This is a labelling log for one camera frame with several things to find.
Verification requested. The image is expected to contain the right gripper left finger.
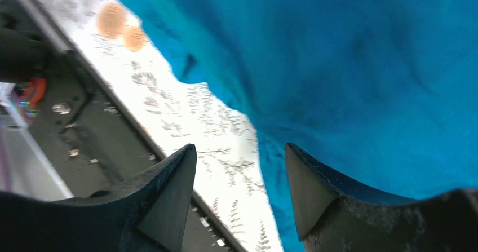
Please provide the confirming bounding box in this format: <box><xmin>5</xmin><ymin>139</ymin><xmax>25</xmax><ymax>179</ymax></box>
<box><xmin>1</xmin><ymin>144</ymin><xmax>197</xmax><ymax>251</ymax></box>

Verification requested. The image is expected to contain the floral patterned table mat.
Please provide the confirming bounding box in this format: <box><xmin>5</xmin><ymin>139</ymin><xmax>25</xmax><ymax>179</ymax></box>
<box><xmin>39</xmin><ymin>0</ymin><xmax>282</xmax><ymax>251</ymax></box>

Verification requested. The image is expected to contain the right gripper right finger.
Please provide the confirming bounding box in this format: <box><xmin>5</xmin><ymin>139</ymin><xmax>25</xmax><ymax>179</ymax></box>
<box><xmin>285</xmin><ymin>144</ymin><xmax>477</xmax><ymax>251</ymax></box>

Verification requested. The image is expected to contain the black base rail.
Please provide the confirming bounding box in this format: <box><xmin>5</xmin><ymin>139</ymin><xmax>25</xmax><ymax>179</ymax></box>
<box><xmin>1</xmin><ymin>0</ymin><xmax>241</xmax><ymax>251</ymax></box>

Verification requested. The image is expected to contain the blue t-shirt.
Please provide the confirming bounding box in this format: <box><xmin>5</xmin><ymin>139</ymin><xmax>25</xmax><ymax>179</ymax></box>
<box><xmin>120</xmin><ymin>0</ymin><xmax>477</xmax><ymax>251</ymax></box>

